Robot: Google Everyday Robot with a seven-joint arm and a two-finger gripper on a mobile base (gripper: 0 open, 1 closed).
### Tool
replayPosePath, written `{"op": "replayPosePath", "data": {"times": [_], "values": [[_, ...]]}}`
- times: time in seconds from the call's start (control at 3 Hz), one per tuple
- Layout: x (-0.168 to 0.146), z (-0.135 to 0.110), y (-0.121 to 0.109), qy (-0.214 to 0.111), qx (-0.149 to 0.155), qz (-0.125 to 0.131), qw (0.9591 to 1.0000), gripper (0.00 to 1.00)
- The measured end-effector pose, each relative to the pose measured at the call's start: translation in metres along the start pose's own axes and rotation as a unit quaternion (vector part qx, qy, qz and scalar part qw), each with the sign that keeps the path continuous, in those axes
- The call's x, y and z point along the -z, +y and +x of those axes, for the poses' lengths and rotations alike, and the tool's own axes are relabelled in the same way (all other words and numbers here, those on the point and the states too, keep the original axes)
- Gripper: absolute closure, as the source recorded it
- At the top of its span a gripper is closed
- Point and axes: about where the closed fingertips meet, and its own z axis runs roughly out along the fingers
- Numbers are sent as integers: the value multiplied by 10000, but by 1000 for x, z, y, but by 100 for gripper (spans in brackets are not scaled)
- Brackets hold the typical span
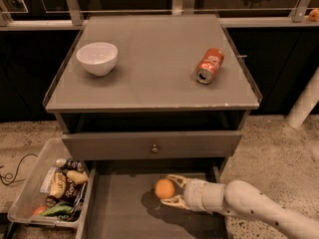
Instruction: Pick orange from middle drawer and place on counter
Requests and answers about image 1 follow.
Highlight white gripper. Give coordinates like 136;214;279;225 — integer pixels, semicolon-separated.
160;174;226;213

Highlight orange fruit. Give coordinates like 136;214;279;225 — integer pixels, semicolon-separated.
156;179;175;199

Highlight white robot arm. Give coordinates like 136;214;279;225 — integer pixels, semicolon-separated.
156;174;319;239

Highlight round drawer knob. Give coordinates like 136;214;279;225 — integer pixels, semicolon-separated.
151;144;160;153

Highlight closed top drawer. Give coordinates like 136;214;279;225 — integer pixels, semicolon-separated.
62;130;242;160

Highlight open middle drawer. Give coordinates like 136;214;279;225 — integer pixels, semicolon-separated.
76;158;230;239

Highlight grey drawer cabinet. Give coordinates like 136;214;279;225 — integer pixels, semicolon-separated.
42;13;263;239

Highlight dark snack bag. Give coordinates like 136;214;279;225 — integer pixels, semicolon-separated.
61;178;82;204

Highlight green snack packet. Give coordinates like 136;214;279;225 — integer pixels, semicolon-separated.
40;205;72;217

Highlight yellow chip bag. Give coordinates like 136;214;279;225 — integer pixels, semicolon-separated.
50;172;66;198

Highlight clear plastic bin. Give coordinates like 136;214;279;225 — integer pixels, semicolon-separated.
7;138;94;229

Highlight red soda can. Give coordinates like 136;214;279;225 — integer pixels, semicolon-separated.
195;48;224;85

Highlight red apple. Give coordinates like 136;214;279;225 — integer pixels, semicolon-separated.
33;205;48;215

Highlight white ceramic bowl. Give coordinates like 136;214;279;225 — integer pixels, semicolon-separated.
76;42;119;76

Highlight small orange on ledge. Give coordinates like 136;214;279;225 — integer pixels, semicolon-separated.
308;9;319;22

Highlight white post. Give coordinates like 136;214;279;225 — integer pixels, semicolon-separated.
286;68;319;128

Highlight black cable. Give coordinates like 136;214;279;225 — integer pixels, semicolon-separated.
0;152;39;186

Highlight metal railing frame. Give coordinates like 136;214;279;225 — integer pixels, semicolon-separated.
0;0;319;31

